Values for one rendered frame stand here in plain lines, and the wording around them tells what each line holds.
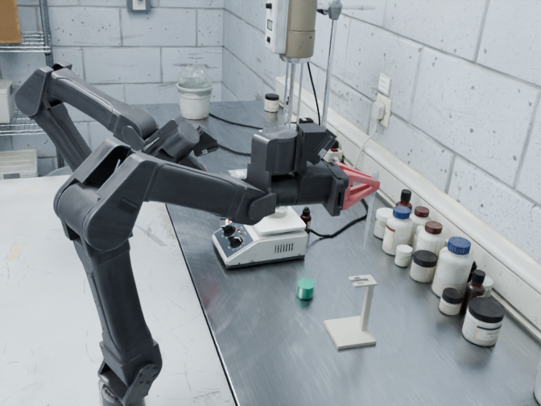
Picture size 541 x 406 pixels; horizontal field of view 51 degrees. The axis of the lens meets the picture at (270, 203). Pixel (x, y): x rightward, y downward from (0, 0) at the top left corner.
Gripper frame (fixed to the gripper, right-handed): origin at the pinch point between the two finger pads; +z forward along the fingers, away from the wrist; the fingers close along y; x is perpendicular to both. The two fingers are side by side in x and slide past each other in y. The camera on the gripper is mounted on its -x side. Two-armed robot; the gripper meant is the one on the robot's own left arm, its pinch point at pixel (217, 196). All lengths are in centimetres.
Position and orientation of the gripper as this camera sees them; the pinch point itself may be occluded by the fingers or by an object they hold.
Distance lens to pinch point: 135.4
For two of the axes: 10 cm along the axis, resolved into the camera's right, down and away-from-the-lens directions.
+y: -3.3, -4.4, 8.4
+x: -6.5, 7.4, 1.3
